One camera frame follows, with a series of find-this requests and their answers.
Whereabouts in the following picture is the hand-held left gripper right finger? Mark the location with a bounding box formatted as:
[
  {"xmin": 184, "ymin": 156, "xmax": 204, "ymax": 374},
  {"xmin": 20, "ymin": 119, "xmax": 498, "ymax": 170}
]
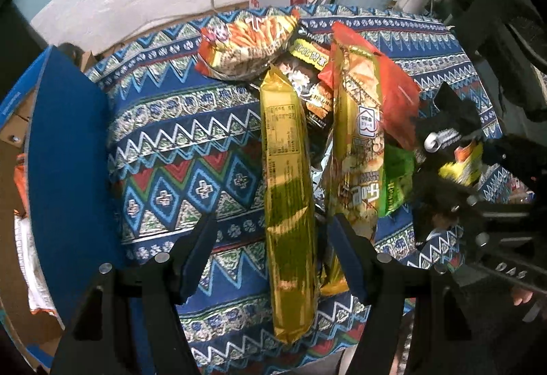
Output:
[{"xmin": 327, "ymin": 213, "xmax": 473, "ymax": 375}]

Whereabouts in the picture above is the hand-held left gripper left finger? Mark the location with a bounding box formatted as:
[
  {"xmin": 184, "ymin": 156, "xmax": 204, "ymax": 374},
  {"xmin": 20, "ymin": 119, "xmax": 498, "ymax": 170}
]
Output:
[{"xmin": 50, "ymin": 210, "xmax": 219, "ymax": 375}]

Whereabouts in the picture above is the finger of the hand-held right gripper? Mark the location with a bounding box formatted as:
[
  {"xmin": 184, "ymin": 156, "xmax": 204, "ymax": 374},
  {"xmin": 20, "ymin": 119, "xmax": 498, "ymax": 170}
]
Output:
[
  {"xmin": 410, "ymin": 171, "xmax": 479, "ymax": 244},
  {"xmin": 416, "ymin": 81, "xmax": 485, "ymax": 164}
]

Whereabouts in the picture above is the small yellow orange snack packet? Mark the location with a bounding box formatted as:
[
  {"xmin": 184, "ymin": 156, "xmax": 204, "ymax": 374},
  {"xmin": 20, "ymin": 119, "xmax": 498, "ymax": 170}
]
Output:
[{"xmin": 439, "ymin": 141, "xmax": 485, "ymax": 188}]

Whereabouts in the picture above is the silver foil snack packet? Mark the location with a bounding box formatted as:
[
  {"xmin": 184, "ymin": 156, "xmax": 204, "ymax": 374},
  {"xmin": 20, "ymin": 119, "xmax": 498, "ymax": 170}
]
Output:
[{"xmin": 310, "ymin": 131, "xmax": 336, "ymax": 214}]

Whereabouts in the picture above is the long gold snack packet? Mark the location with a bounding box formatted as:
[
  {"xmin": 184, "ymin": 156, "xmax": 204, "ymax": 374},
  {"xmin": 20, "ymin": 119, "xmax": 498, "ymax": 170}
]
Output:
[{"xmin": 259, "ymin": 64, "xmax": 320, "ymax": 345}]

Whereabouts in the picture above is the black snack packet orange picture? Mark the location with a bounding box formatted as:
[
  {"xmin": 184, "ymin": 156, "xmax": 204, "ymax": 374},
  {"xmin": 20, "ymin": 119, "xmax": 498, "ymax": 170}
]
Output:
[{"xmin": 276, "ymin": 59, "xmax": 337, "ymax": 133}]

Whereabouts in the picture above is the blue cardboard box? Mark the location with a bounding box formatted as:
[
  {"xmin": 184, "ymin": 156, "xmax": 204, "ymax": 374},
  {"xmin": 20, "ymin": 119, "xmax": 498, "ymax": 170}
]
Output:
[{"xmin": 0, "ymin": 45, "xmax": 129, "ymax": 375}]

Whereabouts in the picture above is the person's right hand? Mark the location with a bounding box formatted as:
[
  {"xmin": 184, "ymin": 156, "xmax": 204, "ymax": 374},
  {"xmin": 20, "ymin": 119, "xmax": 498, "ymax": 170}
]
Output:
[{"xmin": 512, "ymin": 285, "xmax": 535, "ymax": 308}]

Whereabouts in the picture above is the green snack packet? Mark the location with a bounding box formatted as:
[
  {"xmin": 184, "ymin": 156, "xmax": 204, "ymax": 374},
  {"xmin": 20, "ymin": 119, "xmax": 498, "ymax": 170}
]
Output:
[{"xmin": 378, "ymin": 144, "xmax": 415, "ymax": 217}]

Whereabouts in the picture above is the red snack packet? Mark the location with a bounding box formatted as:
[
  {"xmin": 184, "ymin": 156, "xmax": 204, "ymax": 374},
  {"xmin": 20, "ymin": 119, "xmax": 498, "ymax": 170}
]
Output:
[{"xmin": 318, "ymin": 21, "xmax": 422, "ymax": 151}]

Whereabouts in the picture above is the long orange yellow nut packet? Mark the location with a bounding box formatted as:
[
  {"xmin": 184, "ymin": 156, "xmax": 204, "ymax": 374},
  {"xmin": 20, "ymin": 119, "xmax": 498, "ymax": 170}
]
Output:
[{"xmin": 320, "ymin": 33, "xmax": 387, "ymax": 296}]

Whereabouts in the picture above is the patterned blue tablecloth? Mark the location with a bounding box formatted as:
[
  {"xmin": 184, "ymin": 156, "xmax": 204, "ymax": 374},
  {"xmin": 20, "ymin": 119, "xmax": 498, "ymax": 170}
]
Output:
[{"xmin": 83, "ymin": 3, "xmax": 535, "ymax": 371}]

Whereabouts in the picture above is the black chair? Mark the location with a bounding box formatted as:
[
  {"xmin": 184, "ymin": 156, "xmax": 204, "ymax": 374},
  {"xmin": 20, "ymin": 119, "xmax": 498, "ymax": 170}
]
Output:
[{"xmin": 444, "ymin": 0, "xmax": 547, "ymax": 123}]

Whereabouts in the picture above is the black gold-lettered snack packet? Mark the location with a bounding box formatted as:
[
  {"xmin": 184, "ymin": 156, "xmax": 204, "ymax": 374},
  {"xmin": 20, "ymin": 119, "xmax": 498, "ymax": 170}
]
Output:
[{"xmin": 288, "ymin": 32, "xmax": 334, "ymax": 71}]

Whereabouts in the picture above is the white orange snack bag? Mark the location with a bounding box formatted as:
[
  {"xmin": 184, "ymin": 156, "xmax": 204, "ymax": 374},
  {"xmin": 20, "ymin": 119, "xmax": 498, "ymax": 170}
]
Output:
[{"xmin": 13, "ymin": 163, "xmax": 59, "ymax": 318}]

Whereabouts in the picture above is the orange striped chips bag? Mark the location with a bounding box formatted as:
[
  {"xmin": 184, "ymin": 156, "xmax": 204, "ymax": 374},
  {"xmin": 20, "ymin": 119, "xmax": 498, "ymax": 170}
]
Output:
[{"xmin": 194, "ymin": 10, "xmax": 302, "ymax": 81}]

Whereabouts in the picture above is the black device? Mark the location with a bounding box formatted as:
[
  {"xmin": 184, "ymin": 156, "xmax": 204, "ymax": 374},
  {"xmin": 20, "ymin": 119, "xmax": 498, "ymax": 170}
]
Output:
[{"xmin": 57, "ymin": 42, "xmax": 84, "ymax": 65}]

